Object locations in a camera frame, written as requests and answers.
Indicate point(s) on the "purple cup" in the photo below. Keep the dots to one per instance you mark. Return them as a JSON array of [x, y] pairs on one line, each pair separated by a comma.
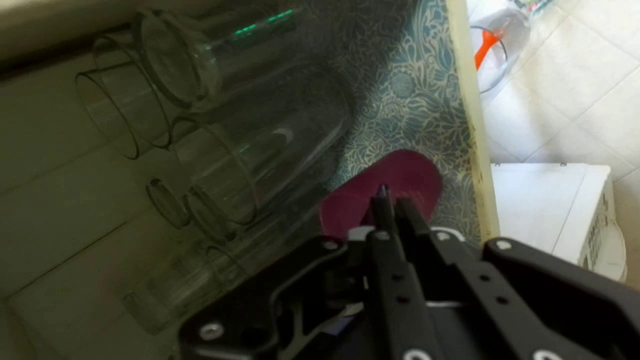
[[401, 176]]

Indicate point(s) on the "teal floral shelf liner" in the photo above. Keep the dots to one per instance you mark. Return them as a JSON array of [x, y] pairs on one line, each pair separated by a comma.
[[412, 100]]

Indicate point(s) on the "large clear drinking glass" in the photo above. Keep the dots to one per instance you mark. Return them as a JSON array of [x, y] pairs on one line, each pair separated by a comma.
[[266, 153]]

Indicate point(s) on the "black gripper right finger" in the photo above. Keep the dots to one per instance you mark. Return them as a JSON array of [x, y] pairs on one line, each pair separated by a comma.
[[461, 293]]

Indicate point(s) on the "clear glass with green print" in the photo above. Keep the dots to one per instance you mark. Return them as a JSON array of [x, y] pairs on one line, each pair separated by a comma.
[[213, 52]]

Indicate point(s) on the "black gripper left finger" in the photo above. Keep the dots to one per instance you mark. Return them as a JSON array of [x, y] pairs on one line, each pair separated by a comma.
[[396, 281]]

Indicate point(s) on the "clear cup with orange utensil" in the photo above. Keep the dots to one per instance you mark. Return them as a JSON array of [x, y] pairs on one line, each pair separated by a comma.
[[500, 47]]

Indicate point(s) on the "small clear glass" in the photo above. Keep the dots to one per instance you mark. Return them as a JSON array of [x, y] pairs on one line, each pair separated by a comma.
[[169, 203]]

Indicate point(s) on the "white upper cabinet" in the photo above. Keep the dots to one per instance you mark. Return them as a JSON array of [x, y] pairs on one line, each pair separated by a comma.
[[474, 133]]

